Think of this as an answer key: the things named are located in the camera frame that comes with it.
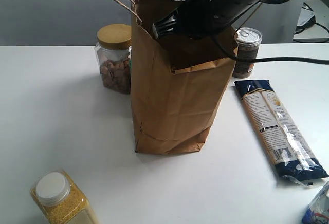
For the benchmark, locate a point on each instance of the yellow grain jar white lid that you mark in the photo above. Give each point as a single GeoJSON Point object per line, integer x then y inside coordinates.
{"type": "Point", "coordinates": [60, 200]}

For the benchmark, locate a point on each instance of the nut jar with gold lid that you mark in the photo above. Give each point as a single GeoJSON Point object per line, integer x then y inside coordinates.
{"type": "Point", "coordinates": [113, 52]}

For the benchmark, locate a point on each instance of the blue spaghetti pasta packet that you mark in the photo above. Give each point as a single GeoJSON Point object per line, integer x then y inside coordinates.
{"type": "Point", "coordinates": [284, 144]}

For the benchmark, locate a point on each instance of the brown paper bag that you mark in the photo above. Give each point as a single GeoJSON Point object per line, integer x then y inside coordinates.
{"type": "Point", "coordinates": [177, 83]}

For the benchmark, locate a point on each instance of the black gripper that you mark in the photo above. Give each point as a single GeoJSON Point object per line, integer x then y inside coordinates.
{"type": "Point", "coordinates": [200, 18]}

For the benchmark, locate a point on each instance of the blue white plastic packet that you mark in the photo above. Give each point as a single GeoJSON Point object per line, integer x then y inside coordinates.
{"type": "Point", "coordinates": [317, 211]}

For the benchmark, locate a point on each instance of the dark can with pull tab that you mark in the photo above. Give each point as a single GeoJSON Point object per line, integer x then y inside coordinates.
{"type": "Point", "coordinates": [248, 41]}

